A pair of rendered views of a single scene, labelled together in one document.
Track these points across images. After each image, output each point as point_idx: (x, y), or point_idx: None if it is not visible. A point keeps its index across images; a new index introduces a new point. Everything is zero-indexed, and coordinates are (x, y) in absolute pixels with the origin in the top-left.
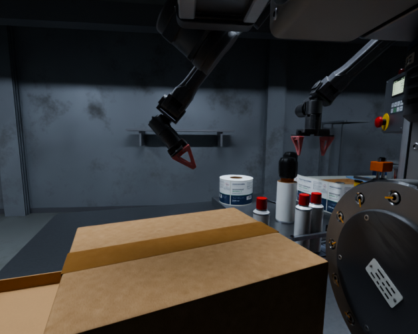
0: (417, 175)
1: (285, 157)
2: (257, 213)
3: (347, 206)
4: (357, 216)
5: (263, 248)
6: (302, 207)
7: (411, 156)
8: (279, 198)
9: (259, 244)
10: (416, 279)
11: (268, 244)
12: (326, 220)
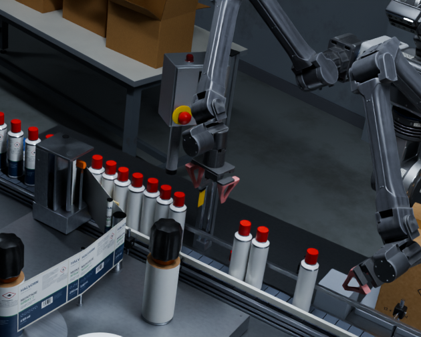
0: (404, 156)
1: (174, 225)
2: (319, 265)
3: (415, 179)
4: (420, 179)
5: None
6: (268, 241)
7: (404, 151)
8: (176, 287)
9: None
10: None
11: None
12: (115, 277)
